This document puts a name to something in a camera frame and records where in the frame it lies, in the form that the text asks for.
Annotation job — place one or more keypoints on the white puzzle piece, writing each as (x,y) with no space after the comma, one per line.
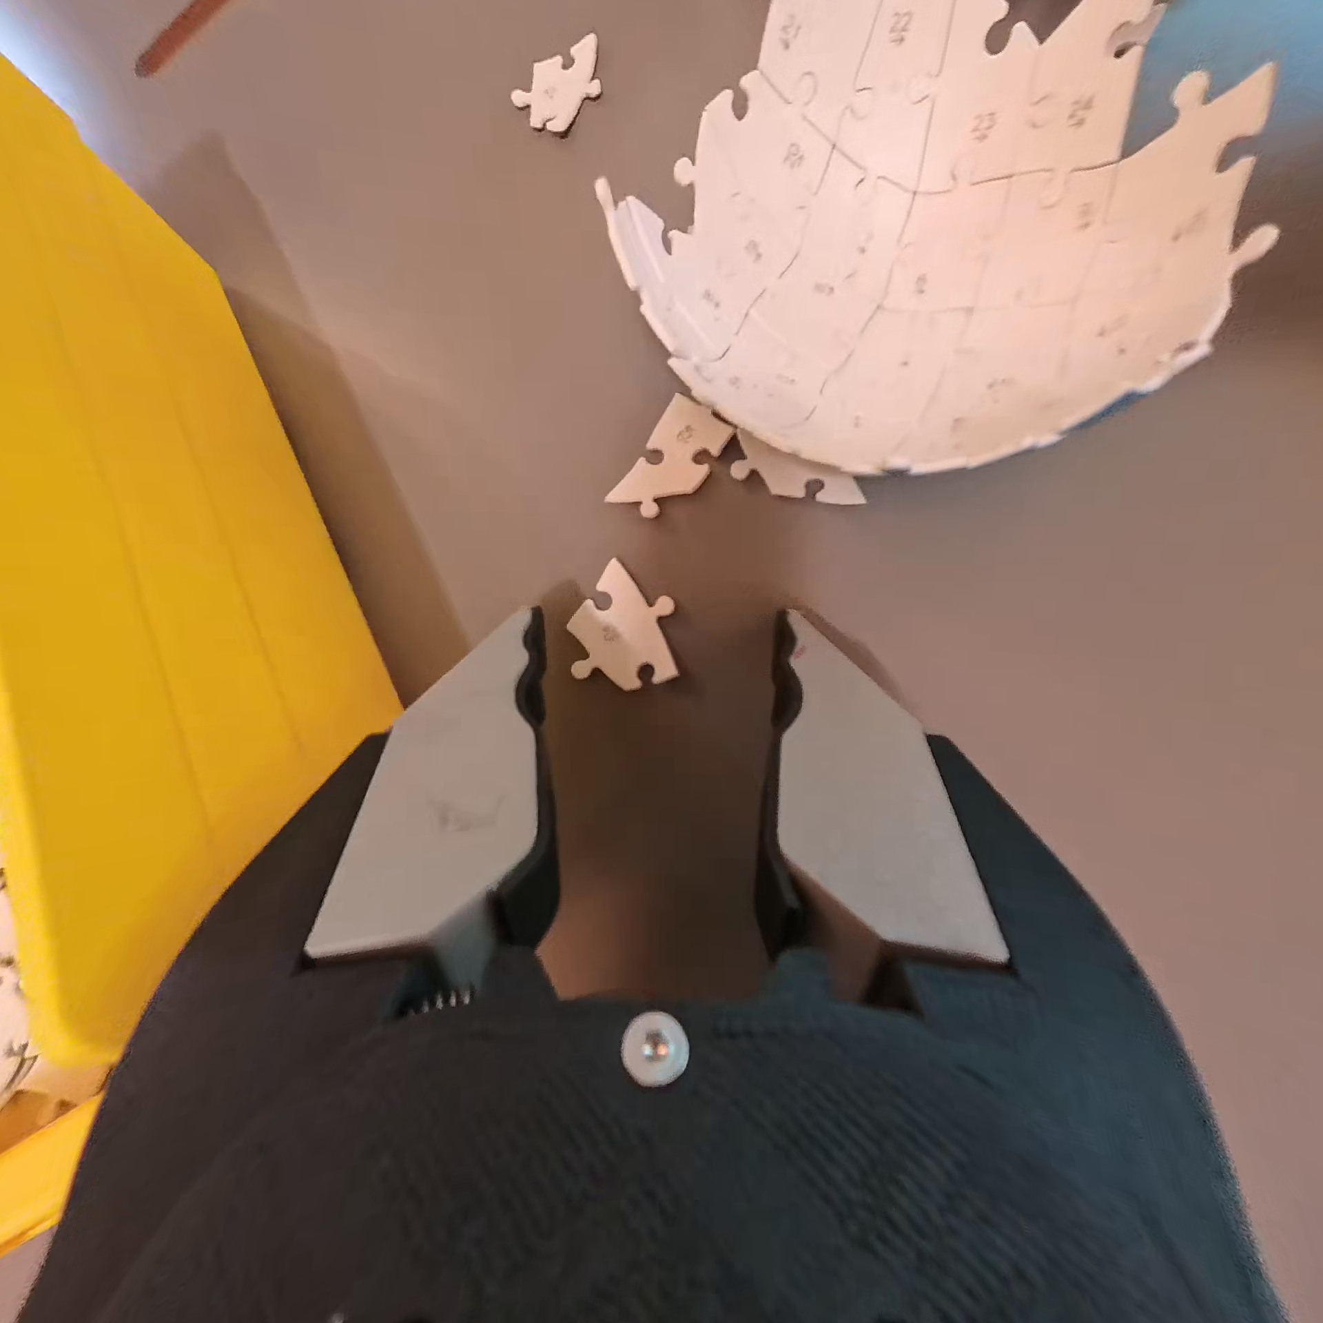
(791,473)
(555,94)
(621,631)
(671,461)

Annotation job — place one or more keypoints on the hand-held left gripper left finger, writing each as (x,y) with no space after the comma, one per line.
(444,816)

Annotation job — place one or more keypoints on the yellow plastic bin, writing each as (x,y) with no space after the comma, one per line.
(154,621)

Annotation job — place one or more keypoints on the brown wooden strip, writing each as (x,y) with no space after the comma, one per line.
(175,42)

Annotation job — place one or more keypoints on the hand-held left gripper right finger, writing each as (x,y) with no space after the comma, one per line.
(879,827)

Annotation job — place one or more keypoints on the partly built white puzzle ball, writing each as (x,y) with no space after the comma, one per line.
(929,290)

